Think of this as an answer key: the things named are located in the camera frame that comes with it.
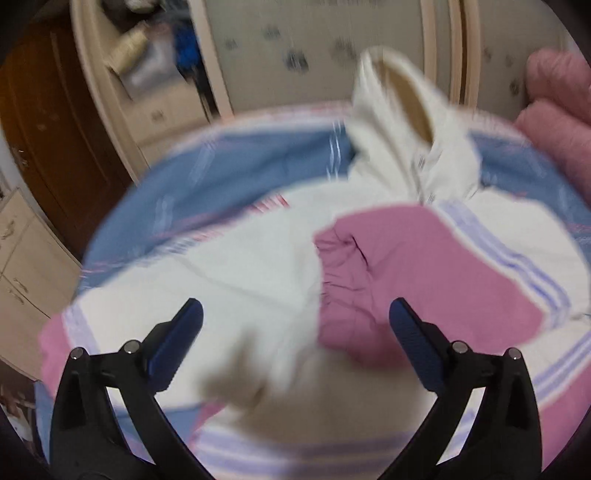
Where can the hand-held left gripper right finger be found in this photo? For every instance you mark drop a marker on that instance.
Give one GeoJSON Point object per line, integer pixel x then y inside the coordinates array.
{"type": "Point", "coordinates": [411, 337]}

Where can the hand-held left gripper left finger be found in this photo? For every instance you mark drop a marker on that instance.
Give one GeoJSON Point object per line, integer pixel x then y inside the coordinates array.
{"type": "Point", "coordinates": [178, 337]}

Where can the pink garment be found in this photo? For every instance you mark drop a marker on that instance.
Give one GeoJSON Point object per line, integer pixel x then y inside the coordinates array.
{"type": "Point", "coordinates": [415, 267]}

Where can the cream white hooded jacket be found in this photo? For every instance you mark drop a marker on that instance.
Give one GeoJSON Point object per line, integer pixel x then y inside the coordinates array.
{"type": "Point", "coordinates": [401, 152]}

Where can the cream drawer cabinet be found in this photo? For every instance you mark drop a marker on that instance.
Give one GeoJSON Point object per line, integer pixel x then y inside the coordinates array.
{"type": "Point", "coordinates": [27, 258]}

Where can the blue white pink striped bedsheet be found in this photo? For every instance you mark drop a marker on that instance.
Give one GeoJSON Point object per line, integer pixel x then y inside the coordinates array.
{"type": "Point", "coordinates": [231, 157]}

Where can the brown wooden door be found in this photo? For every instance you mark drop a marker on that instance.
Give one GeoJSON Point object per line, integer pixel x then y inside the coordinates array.
{"type": "Point", "coordinates": [55, 138]}

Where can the grey folded cloth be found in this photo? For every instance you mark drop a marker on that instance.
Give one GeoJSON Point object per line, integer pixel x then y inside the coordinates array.
{"type": "Point", "coordinates": [152, 69]}

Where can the pink fluffy blanket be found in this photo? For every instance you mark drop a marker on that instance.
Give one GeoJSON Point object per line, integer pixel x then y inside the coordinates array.
{"type": "Point", "coordinates": [558, 92]}

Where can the blue cloth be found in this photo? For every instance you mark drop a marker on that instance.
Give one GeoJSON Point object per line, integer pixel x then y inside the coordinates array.
{"type": "Point", "coordinates": [187, 46]}

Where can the beige yarn roll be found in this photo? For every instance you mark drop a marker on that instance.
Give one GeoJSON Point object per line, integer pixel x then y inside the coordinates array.
{"type": "Point", "coordinates": [129, 48]}

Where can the cream wardrobe with sliding doors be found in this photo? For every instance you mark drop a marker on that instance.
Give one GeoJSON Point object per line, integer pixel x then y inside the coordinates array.
{"type": "Point", "coordinates": [323, 46]}

